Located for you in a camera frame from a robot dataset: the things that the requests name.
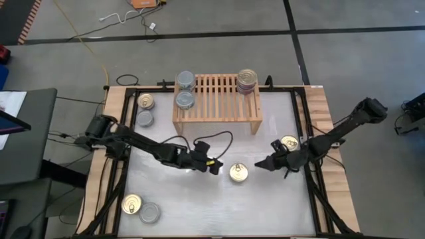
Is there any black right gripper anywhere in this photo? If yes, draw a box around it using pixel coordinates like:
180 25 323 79
254 149 308 171

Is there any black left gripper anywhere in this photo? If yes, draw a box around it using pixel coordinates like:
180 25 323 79
181 149 224 176

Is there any blue label pink salmon can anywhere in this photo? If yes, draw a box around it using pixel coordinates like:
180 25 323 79
137 93 156 111
237 86 258 96
228 162 249 183
280 134 299 152
236 68 258 90
121 193 143 215

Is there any wooden slatted shelf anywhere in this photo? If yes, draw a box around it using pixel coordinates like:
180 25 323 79
171 73 263 136

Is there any black desk bar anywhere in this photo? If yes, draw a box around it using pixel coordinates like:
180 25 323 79
39 159 89 189

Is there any orange floor box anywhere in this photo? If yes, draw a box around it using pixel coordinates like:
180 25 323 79
131 0 159 9

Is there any grey desk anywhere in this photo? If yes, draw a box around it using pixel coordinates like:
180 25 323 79
0 87 59 187

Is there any black computer mouse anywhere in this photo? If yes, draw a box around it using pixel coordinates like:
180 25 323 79
9 224 33 239

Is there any dark tilted monitor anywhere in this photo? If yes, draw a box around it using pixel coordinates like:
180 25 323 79
0 109 33 136

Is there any white paper sheet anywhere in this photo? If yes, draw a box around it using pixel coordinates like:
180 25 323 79
0 90 28 116

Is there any dark keyboard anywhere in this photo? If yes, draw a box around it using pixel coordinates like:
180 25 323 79
0 198 17 239

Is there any blue floor object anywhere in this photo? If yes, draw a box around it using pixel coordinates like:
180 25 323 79
0 64 9 91

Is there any red floor object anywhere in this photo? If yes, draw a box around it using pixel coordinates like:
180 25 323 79
0 44 12 66

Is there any black mat orange edge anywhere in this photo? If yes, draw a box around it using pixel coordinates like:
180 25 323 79
0 0 43 46

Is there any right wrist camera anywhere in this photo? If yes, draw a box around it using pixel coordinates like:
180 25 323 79
270 139 286 154

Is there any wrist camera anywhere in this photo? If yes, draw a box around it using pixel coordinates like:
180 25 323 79
193 141 211 156
270 139 286 154

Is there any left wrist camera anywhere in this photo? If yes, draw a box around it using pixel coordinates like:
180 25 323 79
193 141 211 156

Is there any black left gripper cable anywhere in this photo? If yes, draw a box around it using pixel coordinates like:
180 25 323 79
161 130 234 160

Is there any black cable loop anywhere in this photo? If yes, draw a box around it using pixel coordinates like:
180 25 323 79
116 74 141 86

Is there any yellow cable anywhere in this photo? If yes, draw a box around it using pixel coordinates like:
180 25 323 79
51 0 109 86

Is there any black equipment with cables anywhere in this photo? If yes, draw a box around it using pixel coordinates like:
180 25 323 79
393 92 425 137

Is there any white floor cable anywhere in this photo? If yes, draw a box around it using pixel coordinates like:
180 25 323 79
98 9 147 25

